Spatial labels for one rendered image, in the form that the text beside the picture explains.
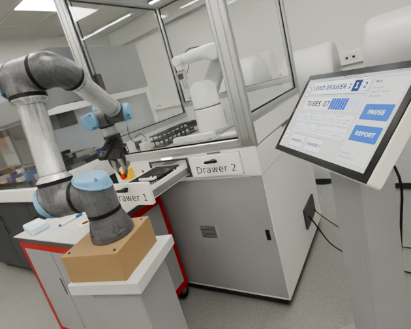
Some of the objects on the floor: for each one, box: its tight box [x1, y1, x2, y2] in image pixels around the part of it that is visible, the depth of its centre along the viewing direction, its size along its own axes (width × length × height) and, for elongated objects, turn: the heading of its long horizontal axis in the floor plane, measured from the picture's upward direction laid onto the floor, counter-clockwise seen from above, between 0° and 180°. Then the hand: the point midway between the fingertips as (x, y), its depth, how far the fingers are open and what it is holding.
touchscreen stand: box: [329, 168, 410, 329], centre depth 105 cm, size 50×45×102 cm
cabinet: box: [160, 152, 322, 305], centre depth 215 cm, size 95×103×80 cm
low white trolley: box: [14, 194, 189, 329], centre depth 178 cm, size 58×62×76 cm
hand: (122, 173), depth 150 cm, fingers open, 3 cm apart
